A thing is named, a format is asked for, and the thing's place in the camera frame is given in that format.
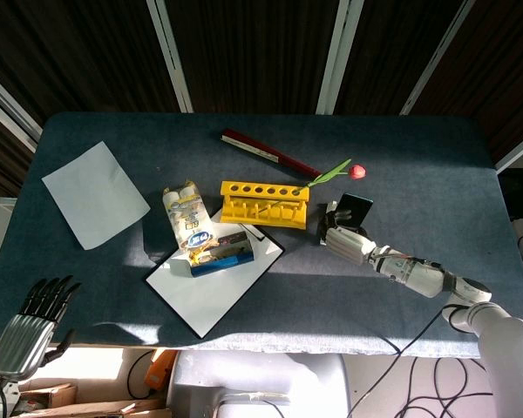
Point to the grey robot torso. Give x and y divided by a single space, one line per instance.
259 379

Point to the white frame rail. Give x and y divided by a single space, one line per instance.
520 150
8 111

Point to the white phone stand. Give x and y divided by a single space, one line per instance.
331 205

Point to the brown cardboard box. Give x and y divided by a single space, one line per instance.
83 407

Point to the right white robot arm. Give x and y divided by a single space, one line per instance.
423 276

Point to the light blue paper sheet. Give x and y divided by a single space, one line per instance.
93 196

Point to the white board with black edge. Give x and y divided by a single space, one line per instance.
205 296

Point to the open blue cardboard box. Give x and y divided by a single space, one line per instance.
220 263

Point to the red folded fan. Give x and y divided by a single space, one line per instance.
266 150

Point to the yellow test tube rack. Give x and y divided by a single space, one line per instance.
266 191

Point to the white frame post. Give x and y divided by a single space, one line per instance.
170 56
337 56
438 56

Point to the blue table cloth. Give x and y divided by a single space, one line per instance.
331 313

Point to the artificial red tulip flower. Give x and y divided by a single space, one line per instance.
356 171

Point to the black smartphone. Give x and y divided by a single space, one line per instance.
361 209

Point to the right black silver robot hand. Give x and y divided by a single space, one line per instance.
348 244

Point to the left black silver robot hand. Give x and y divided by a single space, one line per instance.
19 346

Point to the white snack package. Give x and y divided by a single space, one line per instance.
187 215

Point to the orange object under table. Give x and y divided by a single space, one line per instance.
159 370

